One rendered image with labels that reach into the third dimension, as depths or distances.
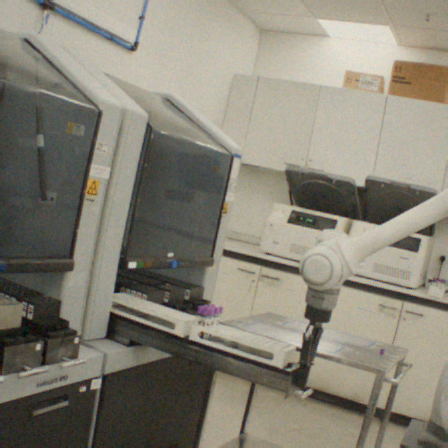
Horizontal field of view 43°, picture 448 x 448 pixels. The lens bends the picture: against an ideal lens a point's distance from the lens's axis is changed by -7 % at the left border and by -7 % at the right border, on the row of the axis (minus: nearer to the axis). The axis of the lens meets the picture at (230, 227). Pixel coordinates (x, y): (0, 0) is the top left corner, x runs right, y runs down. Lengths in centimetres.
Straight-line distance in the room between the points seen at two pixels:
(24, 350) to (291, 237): 289
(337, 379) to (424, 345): 64
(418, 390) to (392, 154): 163
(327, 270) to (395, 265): 254
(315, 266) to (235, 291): 286
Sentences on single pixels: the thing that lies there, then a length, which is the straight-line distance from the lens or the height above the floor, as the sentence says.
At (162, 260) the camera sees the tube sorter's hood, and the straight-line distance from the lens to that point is 200.
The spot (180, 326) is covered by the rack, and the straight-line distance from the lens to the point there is 177.
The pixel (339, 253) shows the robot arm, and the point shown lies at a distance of 144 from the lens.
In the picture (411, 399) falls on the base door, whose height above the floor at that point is 20.
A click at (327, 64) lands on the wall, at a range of 490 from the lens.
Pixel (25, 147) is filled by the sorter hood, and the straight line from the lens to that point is 141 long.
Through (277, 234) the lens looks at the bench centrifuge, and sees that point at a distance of 413.
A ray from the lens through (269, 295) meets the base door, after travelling 415.
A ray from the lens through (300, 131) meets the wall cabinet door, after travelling 446.
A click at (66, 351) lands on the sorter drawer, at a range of 159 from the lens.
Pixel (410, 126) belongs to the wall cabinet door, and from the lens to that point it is 428.
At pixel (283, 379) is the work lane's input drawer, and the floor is 79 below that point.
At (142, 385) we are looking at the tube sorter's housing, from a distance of 198.
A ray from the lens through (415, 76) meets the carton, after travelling 442.
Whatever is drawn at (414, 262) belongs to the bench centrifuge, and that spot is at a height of 108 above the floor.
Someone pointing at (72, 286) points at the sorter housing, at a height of 91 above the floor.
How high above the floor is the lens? 125
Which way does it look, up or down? 3 degrees down
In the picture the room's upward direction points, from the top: 12 degrees clockwise
